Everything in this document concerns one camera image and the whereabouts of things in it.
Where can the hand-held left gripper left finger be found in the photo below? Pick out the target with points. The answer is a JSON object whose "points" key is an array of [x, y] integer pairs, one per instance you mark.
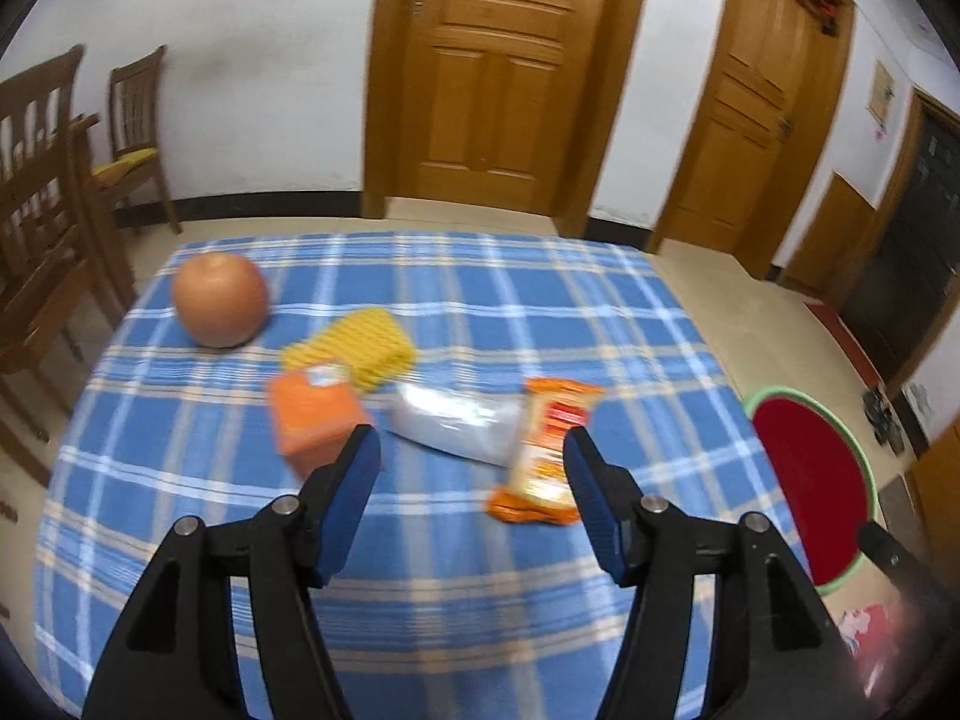
{"points": [[352, 495]]}

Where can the white plastic packet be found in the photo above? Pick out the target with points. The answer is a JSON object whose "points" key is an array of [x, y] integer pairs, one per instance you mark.
{"points": [[450, 420]]}

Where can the wooden cabinet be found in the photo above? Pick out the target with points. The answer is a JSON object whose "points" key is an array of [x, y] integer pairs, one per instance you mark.
{"points": [[941, 472]]}

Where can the beige wall panel box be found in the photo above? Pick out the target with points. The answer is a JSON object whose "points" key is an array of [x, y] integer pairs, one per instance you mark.
{"points": [[881, 94]]}

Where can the red door ornament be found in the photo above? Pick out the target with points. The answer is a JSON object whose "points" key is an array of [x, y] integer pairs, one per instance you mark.
{"points": [[828, 19]]}

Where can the wooden door with latch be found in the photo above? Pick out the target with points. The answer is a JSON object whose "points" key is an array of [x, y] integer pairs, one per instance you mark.
{"points": [[742, 127]]}

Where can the orange snack packet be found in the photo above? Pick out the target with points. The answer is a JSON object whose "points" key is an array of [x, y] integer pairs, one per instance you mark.
{"points": [[544, 435]]}

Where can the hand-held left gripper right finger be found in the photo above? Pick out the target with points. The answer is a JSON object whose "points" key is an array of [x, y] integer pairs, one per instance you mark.
{"points": [[592, 510]]}

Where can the dark wooden chair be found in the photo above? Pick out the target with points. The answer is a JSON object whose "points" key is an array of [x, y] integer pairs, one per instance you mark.
{"points": [[37, 165]]}

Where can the dark slippers pair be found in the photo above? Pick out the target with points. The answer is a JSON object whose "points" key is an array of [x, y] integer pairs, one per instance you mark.
{"points": [[883, 420]]}

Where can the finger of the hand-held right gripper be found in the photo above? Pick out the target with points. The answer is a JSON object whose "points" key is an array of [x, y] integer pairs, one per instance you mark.
{"points": [[904, 566]]}

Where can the dark doorway with wooden frame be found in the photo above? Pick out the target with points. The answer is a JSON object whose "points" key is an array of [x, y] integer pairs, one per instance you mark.
{"points": [[911, 240]]}

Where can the yellow seat cushion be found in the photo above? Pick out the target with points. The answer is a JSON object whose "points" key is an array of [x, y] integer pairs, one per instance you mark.
{"points": [[124, 165]]}

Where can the red floor mat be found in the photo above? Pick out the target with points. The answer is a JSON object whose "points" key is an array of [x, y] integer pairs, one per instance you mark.
{"points": [[847, 345]]}

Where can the blue plaid tablecloth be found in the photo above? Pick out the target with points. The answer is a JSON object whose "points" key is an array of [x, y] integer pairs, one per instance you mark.
{"points": [[465, 300]]}

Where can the yellow foam fruit net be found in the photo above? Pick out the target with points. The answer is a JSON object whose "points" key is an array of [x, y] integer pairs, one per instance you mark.
{"points": [[360, 345]]}

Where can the low wooden panel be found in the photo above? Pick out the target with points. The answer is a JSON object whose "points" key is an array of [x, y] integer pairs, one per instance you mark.
{"points": [[829, 240]]}

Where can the wooden panel door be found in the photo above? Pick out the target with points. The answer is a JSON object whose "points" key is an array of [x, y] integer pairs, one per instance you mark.
{"points": [[495, 90]]}

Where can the red white printed bag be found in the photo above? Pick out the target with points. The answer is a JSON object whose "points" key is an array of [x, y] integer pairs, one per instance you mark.
{"points": [[870, 645]]}

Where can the orange cardboard box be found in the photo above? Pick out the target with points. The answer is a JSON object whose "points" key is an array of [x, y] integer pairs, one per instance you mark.
{"points": [[307, 420]]}

